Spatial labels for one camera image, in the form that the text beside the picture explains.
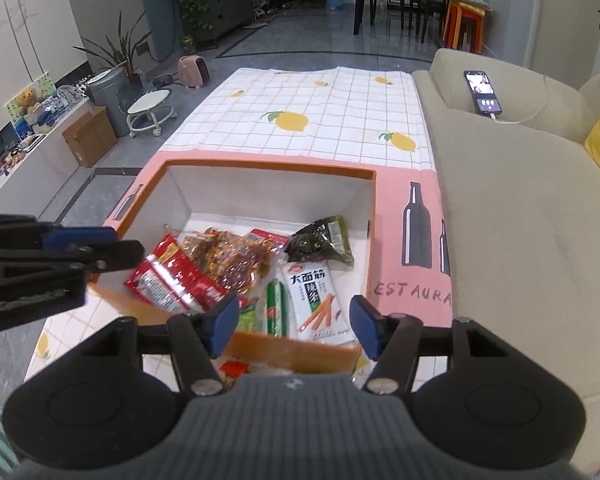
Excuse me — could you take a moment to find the orange cardboard box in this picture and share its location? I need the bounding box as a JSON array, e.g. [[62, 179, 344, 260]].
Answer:
[[86, 157, 379, 378]]

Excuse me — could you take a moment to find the beige sofa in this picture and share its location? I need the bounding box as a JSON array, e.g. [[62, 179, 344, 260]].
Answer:
[[412, 47, 600, 471]]

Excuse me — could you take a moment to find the long leaf potted plant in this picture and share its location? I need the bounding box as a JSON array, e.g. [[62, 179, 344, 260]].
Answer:
[[72, 10, 153, 93]]

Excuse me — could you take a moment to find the black and green snack packet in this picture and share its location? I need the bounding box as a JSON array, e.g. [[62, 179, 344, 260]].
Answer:
[[285, 216, 355, 267]]

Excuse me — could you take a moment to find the orange plastic stool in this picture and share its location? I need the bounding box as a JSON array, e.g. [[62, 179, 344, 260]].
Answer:
[[442, 0, 486, 53]]

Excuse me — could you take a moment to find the tall teal panel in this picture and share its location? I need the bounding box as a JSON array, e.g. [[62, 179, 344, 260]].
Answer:
[[135, 0, 181, 61]]

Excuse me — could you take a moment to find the white round rolling stool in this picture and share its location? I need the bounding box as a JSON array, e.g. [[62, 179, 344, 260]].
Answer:
[[126, 88, 173, 137]]

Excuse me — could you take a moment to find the brown cardboard carton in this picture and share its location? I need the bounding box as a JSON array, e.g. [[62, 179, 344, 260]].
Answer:
[[61, 106, 118, 168]]

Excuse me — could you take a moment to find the framed bear picture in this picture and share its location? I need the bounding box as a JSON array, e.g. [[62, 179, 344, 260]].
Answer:
[[5, 74, 56, 133]]

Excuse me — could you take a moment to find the white low cabinet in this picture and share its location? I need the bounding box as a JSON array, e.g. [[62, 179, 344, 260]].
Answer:
[[0, 95, 97, 213]]

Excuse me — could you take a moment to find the green sausage stick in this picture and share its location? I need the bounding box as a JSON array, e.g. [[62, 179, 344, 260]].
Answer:
[[265, 280, 287, 337]]

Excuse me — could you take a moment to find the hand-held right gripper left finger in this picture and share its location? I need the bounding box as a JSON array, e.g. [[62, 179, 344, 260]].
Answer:
[[82, 292, 241, 397]]

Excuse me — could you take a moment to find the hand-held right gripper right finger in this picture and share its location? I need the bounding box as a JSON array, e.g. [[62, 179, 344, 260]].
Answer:
[[349, 295, 513, 394]]

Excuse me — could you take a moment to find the white snack packet with sticks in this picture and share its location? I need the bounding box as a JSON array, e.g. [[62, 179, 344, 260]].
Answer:
[[276, 259, 356, 346]]

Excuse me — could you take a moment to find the pink fan heater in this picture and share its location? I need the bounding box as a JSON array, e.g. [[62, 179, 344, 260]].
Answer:
[[176, 55, 211, 88]]

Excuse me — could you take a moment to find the small red snack packet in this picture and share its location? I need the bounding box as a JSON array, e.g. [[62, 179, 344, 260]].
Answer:
[[219, 359, 253, 390]]

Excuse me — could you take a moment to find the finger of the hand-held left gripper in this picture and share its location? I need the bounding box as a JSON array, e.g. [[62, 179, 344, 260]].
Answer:
[[0, 239, 146, 281], [0, 213, 117, 252]]

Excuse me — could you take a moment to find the grey trash bin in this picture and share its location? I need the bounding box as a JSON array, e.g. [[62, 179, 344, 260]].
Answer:
[[87, 66, 133, 136]]

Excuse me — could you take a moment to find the red cartoon snack bag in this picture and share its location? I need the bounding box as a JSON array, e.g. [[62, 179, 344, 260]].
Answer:
[[125, 234, 251, 313]]

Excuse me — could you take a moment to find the green pea snack packet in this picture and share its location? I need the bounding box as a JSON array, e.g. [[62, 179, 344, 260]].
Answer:
[[236, 300, 262, 333]]

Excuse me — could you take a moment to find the striped clothing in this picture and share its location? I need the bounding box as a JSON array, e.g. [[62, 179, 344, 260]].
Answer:
[[0, 400, 36, 480]]

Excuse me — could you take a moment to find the black smartphone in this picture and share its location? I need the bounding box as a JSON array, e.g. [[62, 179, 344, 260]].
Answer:
[[463, 70, 503, 116]]

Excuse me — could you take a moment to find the white charging cable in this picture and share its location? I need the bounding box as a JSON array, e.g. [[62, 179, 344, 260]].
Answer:
[[489, 72, 551, 126]]

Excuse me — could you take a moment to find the clear red label meat packet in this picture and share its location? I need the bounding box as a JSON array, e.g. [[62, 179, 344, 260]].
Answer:
[[180, 227, 291, 296]]

